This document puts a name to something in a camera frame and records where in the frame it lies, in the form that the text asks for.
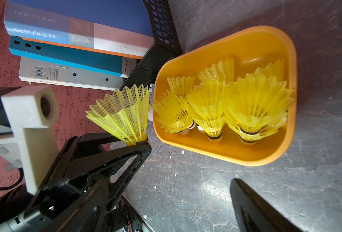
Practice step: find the white grey book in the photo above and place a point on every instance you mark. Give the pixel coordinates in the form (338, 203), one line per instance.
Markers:
(43, 72)

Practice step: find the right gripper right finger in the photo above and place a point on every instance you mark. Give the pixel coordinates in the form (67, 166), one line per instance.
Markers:
(254, 214)

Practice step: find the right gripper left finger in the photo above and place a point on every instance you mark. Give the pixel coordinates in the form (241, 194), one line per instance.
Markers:
(77, 205)

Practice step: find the orange blue book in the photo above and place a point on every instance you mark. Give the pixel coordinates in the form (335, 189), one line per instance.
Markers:
(114, 27)

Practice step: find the teal book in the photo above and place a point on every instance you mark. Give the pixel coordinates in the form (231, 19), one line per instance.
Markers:
(82, 59)

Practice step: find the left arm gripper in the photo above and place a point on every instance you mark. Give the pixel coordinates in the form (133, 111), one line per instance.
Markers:
(81, 157)

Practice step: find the yellow plastic storage box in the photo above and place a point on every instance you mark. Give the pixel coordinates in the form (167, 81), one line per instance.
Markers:
(251, 48)

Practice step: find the black mesh file organizer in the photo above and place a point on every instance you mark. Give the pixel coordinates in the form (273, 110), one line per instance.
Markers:
(166, 45)

